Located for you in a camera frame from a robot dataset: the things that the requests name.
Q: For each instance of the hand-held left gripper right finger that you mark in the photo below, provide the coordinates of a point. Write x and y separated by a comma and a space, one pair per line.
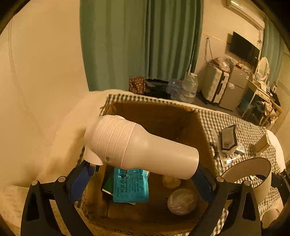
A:
204, 186

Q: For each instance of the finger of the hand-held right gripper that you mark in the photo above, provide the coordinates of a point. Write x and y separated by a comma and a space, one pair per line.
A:
281, 180

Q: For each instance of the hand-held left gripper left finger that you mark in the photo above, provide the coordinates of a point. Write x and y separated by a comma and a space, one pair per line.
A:
79, 183

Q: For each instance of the green white box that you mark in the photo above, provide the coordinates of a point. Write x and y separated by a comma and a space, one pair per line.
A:
108, 183

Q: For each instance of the white lumpy bundle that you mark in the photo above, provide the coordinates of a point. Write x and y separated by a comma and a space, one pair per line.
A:
171, 181

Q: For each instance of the curved white band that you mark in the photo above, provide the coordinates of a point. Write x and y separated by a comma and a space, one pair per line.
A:
244, 168

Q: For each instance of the black white floral pouch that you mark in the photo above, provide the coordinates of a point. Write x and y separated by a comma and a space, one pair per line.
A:
228, 137

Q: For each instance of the white plastic hair dryer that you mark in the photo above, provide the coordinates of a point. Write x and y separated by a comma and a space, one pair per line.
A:
140, 147

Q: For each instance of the brown cardboard box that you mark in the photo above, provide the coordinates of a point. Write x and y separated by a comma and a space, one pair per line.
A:
158, 122

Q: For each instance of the small white tube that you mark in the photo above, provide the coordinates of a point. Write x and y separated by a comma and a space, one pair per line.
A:
230, 160

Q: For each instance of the yellow cardboard box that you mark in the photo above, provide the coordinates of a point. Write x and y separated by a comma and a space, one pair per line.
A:
261, 143

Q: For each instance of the blue blister pack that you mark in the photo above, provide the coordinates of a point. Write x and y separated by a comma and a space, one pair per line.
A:
131, 188

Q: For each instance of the clear plastic wrapper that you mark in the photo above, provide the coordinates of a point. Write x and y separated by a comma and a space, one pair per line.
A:
216, 133

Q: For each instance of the green white checked cloth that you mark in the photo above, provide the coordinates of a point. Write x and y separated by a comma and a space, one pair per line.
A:
226, 120

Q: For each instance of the white garment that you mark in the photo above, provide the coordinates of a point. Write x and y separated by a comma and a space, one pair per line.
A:
270, 111

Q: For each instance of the wooden chair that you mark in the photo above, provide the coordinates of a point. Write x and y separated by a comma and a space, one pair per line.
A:
277, 109

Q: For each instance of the black bag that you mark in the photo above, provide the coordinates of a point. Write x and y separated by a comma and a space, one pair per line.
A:
276, 95

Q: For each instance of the white dressing table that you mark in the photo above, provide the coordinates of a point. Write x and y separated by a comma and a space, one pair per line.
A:
257, 90

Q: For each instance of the clear large water jug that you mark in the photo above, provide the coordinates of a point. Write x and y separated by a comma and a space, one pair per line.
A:
189, 89

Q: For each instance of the silver small fridge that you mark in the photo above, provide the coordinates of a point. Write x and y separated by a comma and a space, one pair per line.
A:
234, 90

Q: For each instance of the white suitcase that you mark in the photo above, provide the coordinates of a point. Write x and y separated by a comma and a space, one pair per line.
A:
214, 85

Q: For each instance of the pack of water bottles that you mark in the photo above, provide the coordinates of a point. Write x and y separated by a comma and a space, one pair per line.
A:
174, 88

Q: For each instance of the dark clothes pile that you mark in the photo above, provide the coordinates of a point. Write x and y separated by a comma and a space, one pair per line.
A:
156, 89

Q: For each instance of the white oval mirror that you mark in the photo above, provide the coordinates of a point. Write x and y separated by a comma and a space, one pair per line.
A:
262, 68

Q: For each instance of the patterned brown bag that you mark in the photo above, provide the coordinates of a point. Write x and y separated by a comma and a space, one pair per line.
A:
136, 85

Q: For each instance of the thin white pole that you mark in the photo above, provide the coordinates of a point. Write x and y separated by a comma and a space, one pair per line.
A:
191, 68

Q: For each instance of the narrow green curtain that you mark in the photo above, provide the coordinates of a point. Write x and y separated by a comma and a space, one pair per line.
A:
273, 45

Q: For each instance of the white air conditioner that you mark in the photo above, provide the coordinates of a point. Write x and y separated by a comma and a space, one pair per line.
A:
247, 13

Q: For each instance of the black wall television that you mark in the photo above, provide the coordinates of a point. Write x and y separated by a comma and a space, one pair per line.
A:
243, 48

